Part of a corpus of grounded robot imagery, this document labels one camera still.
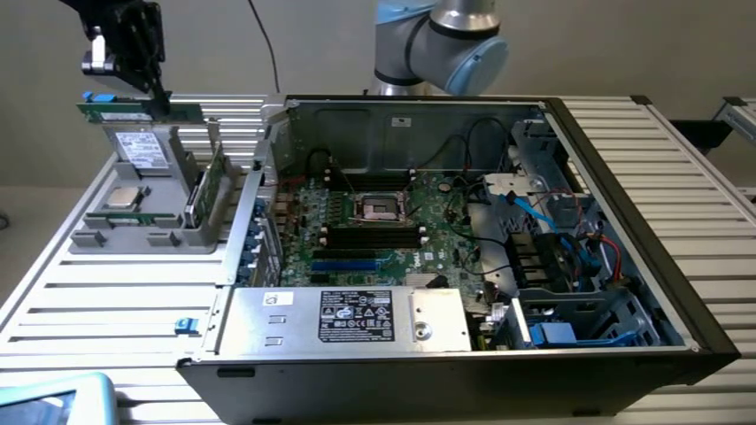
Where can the blue plastic bay latch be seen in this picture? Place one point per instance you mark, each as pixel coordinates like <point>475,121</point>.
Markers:
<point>552,333</point>

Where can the silver CPU chip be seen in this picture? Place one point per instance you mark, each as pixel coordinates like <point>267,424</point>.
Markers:
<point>123,198</point>

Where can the blue table clip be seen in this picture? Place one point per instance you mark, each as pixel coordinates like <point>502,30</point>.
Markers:
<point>184,326</point>

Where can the black case fan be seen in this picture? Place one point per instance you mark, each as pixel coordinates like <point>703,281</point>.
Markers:
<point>543,261</point>

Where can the silver chipset heatsink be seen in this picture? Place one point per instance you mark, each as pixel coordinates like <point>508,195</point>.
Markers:
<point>426,280</point>

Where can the green RAM stick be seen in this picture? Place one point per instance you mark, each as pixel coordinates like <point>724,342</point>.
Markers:
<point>127,218</point>
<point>118,111</point>

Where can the silver hard disk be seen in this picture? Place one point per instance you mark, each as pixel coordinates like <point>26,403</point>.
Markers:
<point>143,149</point>

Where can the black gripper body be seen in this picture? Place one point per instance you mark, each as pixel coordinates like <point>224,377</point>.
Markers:
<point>132,40</point>

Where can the green motherboard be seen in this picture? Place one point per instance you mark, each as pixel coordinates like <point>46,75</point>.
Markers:
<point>438,248</point>

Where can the green graphics card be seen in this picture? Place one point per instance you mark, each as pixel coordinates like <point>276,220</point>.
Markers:
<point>207,190</point>

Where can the CPU socket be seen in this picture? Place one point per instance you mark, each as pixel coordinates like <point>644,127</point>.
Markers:
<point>374,206</point>

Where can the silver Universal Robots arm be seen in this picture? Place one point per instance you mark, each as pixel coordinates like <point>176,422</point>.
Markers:
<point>414,40</point>

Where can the short black expansion slot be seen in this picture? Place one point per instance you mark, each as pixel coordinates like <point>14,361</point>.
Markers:
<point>323,279</point>

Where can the aluminium slat table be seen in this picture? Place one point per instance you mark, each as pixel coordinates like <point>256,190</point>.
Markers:
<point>738,116</point>

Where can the metal disk bay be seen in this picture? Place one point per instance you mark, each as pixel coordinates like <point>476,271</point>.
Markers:
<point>546,146</point>

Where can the small blue clip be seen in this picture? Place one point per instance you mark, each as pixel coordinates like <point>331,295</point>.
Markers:
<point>99,97</point>

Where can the silver power supply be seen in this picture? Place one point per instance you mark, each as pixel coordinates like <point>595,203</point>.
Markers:
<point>307,319</point>

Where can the black open PC case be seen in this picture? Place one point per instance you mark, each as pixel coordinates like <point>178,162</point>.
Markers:
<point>414,385</point>

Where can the blue expansion slot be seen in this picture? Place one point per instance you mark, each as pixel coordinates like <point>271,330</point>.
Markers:
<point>344,266</point>

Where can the black RAM slot bank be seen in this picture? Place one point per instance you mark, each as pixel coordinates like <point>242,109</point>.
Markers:
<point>370,180</point>
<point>374,237</point>

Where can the black box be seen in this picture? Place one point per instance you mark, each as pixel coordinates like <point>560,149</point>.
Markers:
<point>700,135</point>

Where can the grey parts rack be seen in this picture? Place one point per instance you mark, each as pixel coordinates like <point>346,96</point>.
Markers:
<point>132,237</point>

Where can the light blue tray corner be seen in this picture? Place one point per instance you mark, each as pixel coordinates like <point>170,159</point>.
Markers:
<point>54,400</point>

